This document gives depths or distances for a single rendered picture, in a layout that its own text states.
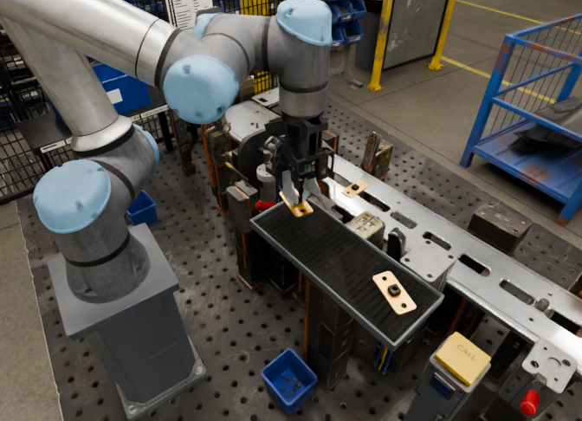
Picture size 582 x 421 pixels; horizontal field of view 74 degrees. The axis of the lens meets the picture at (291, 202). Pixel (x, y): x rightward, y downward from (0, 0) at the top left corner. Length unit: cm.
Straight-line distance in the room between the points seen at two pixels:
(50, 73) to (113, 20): 27
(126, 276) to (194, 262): 60
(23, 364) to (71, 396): 105
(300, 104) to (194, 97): 19
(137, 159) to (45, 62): 21
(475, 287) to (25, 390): 186
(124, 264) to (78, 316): 12
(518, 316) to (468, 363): 32
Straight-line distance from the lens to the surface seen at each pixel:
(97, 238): 73
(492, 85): 289
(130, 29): 49
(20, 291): 256
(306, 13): 55
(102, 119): 77
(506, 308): 97
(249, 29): 58
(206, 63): 46
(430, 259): 84
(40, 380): 218
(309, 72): 57
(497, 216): 113
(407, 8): 413
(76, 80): 75
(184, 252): 140
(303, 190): 75
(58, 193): 71
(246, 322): 120
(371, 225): 92
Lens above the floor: 172
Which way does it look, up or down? 41 degrees down
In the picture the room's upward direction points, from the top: straight up
